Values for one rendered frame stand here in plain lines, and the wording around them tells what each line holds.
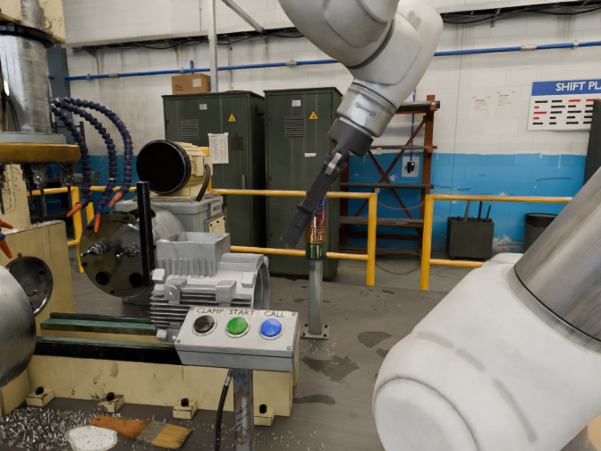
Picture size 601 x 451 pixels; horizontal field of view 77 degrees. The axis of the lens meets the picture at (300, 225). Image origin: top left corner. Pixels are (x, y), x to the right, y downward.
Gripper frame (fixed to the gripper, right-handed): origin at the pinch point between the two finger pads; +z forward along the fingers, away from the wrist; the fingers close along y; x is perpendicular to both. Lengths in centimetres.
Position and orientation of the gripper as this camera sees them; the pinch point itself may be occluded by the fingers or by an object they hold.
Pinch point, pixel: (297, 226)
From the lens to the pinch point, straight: 69.6
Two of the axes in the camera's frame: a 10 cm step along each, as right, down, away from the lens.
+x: 8.6, 5.1, -0.4
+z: -5.0, 8.4, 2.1
